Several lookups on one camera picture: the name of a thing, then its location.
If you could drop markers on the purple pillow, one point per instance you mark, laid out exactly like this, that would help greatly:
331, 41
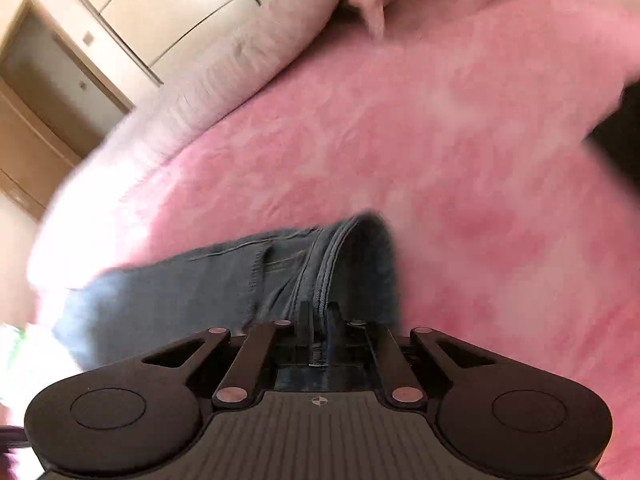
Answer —
370, 5

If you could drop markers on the black garment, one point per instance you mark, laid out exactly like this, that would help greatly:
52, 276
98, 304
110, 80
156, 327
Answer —
620, 135

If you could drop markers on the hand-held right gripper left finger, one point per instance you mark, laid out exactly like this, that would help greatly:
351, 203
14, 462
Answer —
306, 332

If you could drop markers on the blue denim jeans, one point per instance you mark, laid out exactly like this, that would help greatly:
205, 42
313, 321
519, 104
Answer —
200, 285

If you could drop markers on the wooden door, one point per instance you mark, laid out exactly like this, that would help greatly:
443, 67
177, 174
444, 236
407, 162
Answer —
50, 85

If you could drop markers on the pink floral blanket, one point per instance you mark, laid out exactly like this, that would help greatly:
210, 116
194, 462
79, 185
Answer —
450, 160

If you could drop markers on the cream wardrobe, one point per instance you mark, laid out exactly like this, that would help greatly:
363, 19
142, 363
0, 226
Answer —
150, 10

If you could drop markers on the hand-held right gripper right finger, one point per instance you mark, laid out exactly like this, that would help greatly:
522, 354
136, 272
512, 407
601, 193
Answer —
334, 332

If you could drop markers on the green folded cloth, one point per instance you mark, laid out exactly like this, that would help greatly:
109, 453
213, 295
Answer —
16, 342

